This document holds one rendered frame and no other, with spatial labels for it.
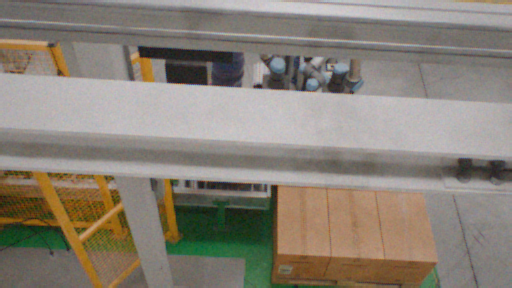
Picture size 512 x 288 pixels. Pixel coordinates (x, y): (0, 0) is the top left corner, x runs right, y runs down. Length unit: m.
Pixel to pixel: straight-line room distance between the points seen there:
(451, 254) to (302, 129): 3.93
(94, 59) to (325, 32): 0.99
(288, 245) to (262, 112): 2.92
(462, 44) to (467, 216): 3.84
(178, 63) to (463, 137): 0.64
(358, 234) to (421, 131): 3.02
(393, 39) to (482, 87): 5.09
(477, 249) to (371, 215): 1.21
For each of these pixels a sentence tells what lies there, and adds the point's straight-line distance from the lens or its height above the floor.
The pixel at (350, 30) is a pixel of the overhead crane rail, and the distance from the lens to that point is 1.09.
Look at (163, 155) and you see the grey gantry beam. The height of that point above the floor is 3.11.
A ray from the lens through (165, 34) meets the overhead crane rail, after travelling 1.11.
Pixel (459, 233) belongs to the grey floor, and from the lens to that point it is 4.81.
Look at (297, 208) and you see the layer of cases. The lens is 3.86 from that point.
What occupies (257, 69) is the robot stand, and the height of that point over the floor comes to 0.95.
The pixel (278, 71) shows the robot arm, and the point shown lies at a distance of 3.82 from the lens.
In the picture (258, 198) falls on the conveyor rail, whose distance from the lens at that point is 3.85.
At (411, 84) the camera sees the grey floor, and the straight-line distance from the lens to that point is 5.87.
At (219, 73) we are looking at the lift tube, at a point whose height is 1.68.
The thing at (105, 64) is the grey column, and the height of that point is 2.62.
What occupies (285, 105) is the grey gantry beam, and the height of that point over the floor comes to 3.22.
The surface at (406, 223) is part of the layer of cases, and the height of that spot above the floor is 0.54.
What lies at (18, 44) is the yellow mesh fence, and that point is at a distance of 2.88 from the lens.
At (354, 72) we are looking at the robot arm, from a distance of 3.73.
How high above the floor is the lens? 3.83
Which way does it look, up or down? 52 degrees down
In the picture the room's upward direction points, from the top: 5 degrees clockwise
